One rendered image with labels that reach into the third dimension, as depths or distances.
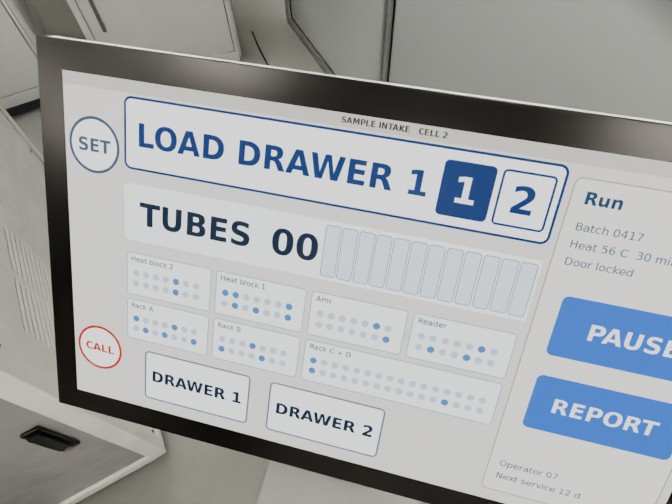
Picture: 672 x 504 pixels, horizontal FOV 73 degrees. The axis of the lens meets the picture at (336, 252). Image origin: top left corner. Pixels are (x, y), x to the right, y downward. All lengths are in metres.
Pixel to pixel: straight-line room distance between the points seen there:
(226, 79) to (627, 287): 0.29
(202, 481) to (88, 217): 1.12
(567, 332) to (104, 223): 0.35
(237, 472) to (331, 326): 1.11
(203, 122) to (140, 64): 0.06
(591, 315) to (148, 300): 0.32
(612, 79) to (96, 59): 0.87
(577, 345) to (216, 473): 1.20
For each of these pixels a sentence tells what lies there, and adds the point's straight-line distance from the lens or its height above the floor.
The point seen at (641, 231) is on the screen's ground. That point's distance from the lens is 0.33.
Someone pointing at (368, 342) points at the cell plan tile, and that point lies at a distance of 0.34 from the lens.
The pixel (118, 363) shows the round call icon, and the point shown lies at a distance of 0.44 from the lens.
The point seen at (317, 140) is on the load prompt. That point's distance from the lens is 0.31.
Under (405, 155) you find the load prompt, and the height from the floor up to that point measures 1.17.
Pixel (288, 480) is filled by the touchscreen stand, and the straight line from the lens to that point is 1.36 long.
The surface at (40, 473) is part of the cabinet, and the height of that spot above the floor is 0.33.
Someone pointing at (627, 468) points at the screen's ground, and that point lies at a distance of 0.41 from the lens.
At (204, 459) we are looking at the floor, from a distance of 1.45.
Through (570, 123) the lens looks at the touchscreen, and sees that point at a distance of 0.31.
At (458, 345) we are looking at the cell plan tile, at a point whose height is 1.07.
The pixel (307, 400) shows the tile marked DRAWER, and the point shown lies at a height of 1.01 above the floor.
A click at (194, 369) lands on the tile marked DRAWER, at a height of 1.02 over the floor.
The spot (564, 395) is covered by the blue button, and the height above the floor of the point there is 1.06.
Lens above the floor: 1.38
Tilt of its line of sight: 58 degrees down
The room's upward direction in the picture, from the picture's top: 2 degrees counter-clockwise
